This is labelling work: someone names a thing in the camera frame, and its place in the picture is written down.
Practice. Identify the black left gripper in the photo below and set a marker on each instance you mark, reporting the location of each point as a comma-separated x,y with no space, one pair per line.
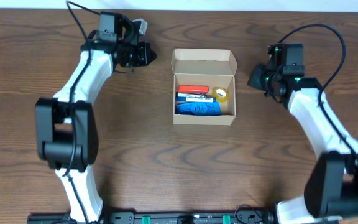
143,58

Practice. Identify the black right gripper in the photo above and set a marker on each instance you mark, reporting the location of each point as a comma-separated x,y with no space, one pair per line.
253,79

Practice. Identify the yellow clear tape roll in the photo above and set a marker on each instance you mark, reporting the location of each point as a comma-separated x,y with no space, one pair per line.
220,94

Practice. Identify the red stapler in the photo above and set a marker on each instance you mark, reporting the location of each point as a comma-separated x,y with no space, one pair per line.
196,89

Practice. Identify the black whiteboard marker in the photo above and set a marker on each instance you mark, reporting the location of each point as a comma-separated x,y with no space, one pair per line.
190,95

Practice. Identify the blue whiteboard marker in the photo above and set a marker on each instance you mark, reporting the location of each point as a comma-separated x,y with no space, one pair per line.
194,99

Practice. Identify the brown cardboard box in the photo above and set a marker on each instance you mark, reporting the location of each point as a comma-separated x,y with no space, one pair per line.
206,67

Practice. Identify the blue plastic tape dispenser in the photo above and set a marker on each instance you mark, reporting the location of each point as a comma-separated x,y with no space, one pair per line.
199,109

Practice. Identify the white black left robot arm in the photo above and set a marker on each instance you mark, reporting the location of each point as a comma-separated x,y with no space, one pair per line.
67,136

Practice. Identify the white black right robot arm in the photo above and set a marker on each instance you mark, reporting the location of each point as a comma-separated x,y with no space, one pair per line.
331,192

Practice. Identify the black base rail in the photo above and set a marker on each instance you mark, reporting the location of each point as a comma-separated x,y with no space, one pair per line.
242,216

